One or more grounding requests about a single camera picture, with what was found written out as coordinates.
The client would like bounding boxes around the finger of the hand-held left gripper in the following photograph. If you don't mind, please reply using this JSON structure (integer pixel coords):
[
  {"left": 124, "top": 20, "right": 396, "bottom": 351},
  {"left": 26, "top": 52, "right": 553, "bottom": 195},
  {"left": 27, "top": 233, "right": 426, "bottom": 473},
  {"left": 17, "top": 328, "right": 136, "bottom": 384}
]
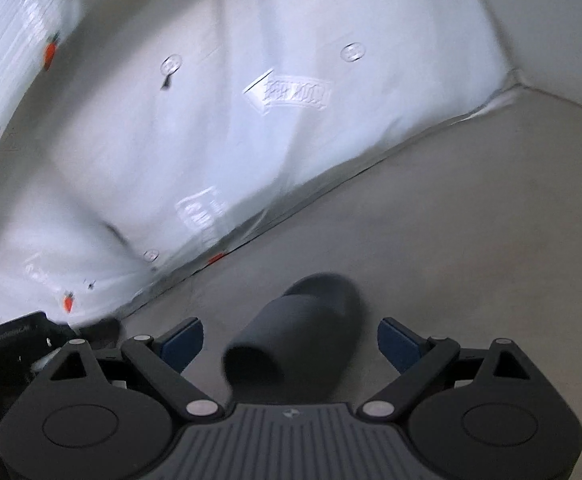
[{"left": 78, "top": 316, "right": 124, "bottom": 350}]

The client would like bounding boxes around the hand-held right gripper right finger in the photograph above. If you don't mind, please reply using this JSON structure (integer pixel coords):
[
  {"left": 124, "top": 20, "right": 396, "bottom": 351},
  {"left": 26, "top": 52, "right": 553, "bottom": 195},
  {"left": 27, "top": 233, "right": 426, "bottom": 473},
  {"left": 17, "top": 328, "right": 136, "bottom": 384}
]
[{"left": 358, "top": 317, "right": 536, "bottom": 423}]

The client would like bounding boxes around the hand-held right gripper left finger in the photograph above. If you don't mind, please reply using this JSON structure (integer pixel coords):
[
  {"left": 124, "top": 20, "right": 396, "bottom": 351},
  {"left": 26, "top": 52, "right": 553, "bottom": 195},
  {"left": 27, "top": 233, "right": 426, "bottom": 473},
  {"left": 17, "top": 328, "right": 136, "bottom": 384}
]
[{"left": 46, "top": 317, "right": 224, "bottom": 423}]

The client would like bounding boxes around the grey slide sandal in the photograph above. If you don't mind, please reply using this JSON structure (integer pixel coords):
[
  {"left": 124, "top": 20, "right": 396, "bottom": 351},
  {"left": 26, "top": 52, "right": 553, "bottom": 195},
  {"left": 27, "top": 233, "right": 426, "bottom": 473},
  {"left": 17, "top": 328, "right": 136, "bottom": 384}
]
[{"left": 222, "top": 272, "right": 362, "bottom": 403}]

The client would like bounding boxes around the white printed plastic sheet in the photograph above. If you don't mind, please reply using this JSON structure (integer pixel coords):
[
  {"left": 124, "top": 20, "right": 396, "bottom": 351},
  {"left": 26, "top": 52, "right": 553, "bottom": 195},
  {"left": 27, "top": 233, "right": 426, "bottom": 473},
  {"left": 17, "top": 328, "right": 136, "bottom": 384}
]
[{"left": 0, "top": 0, "right": 526, "bottom": 333}]

